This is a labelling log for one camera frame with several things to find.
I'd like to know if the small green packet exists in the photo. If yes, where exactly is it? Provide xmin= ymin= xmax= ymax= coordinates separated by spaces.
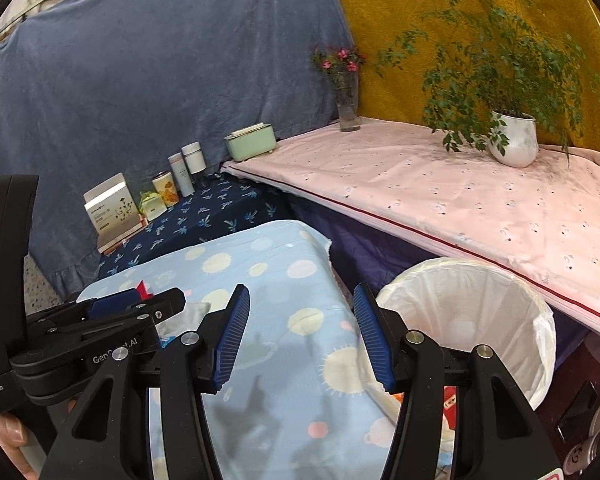
xmin=138 ymin=190 xmax=163 ymax=222

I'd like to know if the glass vase with pink flowers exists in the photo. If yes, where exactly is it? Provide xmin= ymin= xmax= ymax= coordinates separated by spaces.
xmin=311 ymin=44 xmax=367 ymax=133

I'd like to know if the tall white bottle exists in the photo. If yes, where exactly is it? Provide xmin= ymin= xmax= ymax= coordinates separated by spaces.
xmin=168 ymin=153 xmax=196 ymax=198

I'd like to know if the yellow printed tin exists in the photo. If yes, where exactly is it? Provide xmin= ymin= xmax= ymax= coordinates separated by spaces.
xmin=152 ymin=171 xmax=177 ymax=207

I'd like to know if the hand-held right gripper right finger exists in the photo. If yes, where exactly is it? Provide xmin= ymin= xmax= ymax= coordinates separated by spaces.
xmin=352 ymin=281 xmax=563 ymax=480

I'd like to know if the dark purple cloth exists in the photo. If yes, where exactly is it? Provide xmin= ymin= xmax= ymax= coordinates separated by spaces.
xmin=285 ymin=192 xmax=591 ymax=356

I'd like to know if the grey green packet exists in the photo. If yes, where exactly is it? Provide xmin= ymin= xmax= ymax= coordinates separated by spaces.
xmin=179 ymin=302 xmax=212 ymax=332

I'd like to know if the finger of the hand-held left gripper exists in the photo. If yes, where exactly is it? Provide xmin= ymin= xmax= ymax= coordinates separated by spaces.
xmin=25 ymin=287 xmax=187 ymax=333
xmin=10 ymin=316 xmax=163 ymax=393

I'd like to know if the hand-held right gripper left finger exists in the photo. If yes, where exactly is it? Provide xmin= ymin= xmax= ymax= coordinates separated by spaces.
xmin=40 ymin=282 xmax=251 ymax=480

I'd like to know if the pink printed cloth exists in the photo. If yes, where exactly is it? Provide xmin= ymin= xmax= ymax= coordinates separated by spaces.
xmin=221 ymin=116 xmax=600 ymax=346

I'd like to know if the person's left hand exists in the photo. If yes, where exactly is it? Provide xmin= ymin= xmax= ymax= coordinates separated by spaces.
xmin=0 ymin=412 xmax=38 ymax=480

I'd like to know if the green plant in white pot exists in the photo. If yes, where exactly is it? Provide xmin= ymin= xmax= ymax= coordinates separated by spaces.
xmin=375 ymin=0 xmax=600 ymax=169

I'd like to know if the blue grey blanket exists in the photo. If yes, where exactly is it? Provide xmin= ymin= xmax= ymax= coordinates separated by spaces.
xmin=0 ymin=0 xmax=353 ymax=301

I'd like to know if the light blue dotted tablecloth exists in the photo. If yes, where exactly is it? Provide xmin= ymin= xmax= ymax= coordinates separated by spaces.
xmin=75 ymin=220 xmax=406 ymax=480

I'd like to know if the yellow cloth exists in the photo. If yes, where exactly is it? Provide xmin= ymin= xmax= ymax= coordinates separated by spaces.
xmin=322 ymin=0 xmax=600 ymax=161

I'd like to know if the pale green box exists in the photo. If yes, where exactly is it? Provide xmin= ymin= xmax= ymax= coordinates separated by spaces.
xmin=224 ymin=122 xmax=277 ymax=162

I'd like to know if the dark blue patterned cloth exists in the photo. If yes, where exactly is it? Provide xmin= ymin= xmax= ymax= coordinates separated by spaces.
xmin=97 ymin=172 xmax=291 ymax=291

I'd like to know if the white and gold box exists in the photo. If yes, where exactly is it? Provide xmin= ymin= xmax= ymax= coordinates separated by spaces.
xmin=83 ymin=172 xmax=146 ymax=252

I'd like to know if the white canister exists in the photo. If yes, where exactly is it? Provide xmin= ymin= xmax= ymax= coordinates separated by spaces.
xmin=181 ymin=142 xmax=207 ymax=176

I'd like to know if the bin with white liner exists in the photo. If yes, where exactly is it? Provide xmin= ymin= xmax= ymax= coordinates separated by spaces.
xmin=375 ymin=256 xmax=557 ymax=411

